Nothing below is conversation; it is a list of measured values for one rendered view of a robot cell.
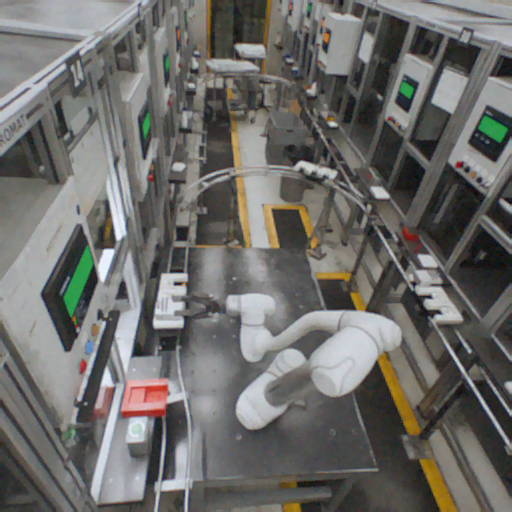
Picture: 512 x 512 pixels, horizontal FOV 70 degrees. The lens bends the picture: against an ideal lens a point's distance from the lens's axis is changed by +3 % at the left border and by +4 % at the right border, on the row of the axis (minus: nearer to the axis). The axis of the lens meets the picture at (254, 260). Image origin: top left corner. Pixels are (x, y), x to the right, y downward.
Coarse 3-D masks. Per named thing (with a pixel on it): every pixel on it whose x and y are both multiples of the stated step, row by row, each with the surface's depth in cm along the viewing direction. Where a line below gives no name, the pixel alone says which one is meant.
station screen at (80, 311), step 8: (80, 248) 87; (80, 256) 87; (72, 264) 83; (72, 272) 82; (96, 272) 99; (88, 280) 93; (96, 280) 99; (64, 288) 78; (88, 288) 93; (64, 296) 78; (80, 296) 88; (88, 296) 93; (64, 304) 78; (80, 304) 88; (88, 304) 93; (80, 312) 88; (72, 320) 83; (80, 320) 88; (72, 328) 83; (80, 328) 88
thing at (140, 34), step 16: (128, 32) 160; (144, 32) 197; (128, 48) 160; (144, 48) 194; (128, 64) 160; (144, 64) 194; (144, 80) 195; (144, 208) 197; (144, 224) 197; (144, 240) 197
